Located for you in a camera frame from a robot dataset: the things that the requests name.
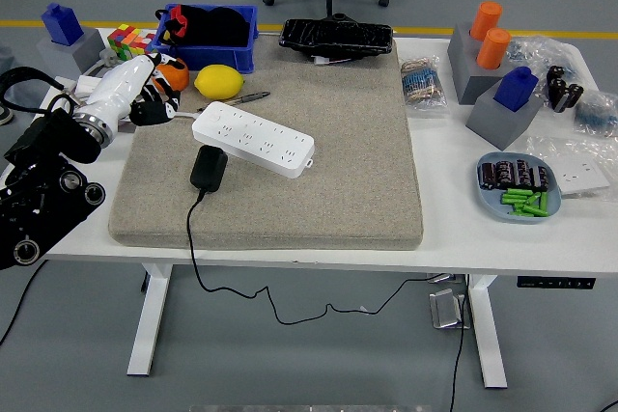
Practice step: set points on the silver metal bracket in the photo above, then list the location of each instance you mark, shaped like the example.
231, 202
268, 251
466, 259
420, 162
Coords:
446, 310

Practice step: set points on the white box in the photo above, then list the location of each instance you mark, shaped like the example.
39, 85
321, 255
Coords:
89, 85

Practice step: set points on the green cylinder piece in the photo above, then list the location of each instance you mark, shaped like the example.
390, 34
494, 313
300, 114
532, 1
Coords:
517, 212
537, 211
520, 191
545, 201
535, 199
515, 199

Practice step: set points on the white power strip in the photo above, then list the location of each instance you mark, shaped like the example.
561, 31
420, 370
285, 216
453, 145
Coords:
261, 142

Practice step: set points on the bag of striped resistors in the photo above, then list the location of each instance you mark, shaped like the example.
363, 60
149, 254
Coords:
422, 84

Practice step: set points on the orange cylinder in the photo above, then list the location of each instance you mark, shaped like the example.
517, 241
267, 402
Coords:
486, 21
493, 49

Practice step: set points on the blue bottle-shaped block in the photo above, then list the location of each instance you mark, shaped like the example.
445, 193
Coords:
515, 90
63, 26

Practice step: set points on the bag of black capacitors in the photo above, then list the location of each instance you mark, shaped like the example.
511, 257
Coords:
564, 89

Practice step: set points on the yellow lemon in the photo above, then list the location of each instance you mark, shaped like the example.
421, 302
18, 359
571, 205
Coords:
219, 81

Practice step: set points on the blue plastic bin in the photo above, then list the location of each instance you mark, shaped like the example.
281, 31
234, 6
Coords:
222, 56

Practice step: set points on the small bag blue resistors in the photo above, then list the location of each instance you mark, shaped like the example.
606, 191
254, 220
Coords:
596, 115

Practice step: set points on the grey-brown mat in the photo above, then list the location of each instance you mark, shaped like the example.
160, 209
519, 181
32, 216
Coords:
314, 190

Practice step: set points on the blue-grey plate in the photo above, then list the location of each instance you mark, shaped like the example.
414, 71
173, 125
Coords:
490, 202

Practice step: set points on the white table leg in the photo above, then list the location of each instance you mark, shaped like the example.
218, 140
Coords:
149, 325
487, 335

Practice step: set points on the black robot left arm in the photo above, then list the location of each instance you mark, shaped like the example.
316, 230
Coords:
43, 200

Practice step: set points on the dark ballpoint pen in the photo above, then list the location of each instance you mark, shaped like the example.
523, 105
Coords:
248, 97

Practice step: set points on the colourful puzzle cube block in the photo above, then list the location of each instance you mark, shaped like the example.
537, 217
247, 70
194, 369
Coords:
128, 40

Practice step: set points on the black cloth pouch red trim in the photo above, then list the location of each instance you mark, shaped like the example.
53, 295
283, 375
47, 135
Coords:
217, 26

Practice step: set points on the grey block with two holes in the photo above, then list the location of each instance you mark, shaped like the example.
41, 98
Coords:
466, 69

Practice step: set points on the black table control panel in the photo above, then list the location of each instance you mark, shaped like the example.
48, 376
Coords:
555, 282

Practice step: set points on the clear plastic wrapper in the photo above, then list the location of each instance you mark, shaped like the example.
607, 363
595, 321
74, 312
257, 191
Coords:
545, 146

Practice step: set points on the large clear bag blue parts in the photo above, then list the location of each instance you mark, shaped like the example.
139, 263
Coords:
541, 52

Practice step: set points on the grey block holder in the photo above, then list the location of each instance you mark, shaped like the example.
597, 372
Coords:
82, 52
497, 125

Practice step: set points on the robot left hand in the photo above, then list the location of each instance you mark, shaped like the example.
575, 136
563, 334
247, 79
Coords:
118, 86

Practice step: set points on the black keyboard in plastic wrap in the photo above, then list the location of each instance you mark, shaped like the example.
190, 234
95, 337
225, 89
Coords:
333, 38

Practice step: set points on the white wall socket plate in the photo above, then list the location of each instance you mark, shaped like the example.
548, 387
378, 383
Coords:
581, 174

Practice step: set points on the black cylindrical capacitor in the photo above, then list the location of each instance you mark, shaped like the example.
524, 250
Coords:
488, 175
505, 174
522, 173
539, 177

